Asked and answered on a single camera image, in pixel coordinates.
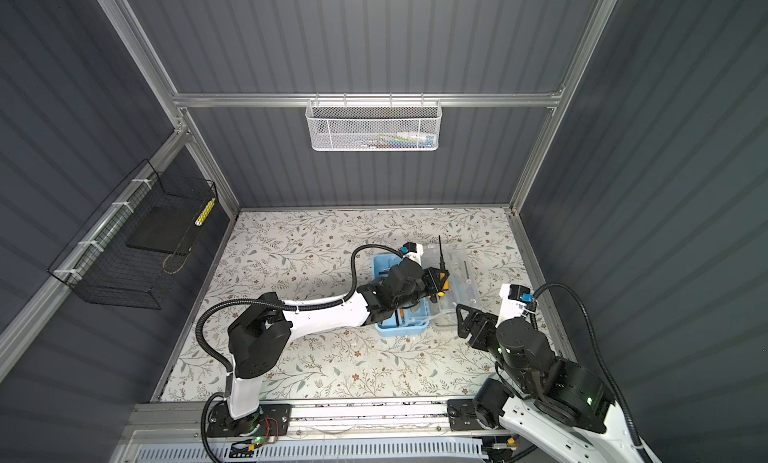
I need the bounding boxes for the items in white basket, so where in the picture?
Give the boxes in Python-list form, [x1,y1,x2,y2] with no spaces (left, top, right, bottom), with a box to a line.
[356,131,438,148]

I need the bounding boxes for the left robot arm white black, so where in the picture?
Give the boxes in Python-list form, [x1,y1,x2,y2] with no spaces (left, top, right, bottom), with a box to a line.
[226,258,449,419]

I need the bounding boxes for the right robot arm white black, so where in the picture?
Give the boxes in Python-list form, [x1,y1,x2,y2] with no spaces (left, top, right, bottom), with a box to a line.
[456,305,657,462]

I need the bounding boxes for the clear handled precision screwdriver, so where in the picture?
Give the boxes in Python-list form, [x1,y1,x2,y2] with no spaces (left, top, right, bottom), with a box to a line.
[462,261,471,288]

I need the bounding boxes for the light blue plastic tool box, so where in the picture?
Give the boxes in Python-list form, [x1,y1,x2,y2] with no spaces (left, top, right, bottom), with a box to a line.
[372,254,431,338]

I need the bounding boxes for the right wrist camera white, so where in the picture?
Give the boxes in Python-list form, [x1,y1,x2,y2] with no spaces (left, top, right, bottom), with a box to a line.
[496,283,536,326]

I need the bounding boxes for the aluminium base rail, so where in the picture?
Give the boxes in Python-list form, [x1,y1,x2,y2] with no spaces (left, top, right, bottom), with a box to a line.
[128,396,601,440]

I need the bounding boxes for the orange handled screwdriver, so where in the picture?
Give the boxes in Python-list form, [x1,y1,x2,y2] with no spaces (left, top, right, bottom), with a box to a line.
[437,237,450,298]

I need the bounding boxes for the black pad in basket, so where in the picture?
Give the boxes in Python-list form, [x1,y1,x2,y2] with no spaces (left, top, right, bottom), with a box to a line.
[126,206,202,256]

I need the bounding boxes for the black wire mesh basket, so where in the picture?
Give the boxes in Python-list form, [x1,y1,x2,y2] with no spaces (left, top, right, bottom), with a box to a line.
[48,166,218,310]

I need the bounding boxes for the clear tool box lid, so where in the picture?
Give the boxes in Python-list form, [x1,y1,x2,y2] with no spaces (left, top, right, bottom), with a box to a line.
[422,244,481,331]

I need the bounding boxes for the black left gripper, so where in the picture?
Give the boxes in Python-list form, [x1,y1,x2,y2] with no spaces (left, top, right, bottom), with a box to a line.
[392,266,449,314]

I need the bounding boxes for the yellow green tube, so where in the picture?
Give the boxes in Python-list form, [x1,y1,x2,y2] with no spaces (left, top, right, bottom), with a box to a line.
[194,197,216,227]

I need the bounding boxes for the white wire mesh basket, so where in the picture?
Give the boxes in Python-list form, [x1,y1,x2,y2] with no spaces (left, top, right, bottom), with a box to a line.
[305,102,443,152]

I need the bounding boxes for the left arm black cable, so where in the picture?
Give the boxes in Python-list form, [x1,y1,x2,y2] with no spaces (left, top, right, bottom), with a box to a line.
[194,242,404,463]

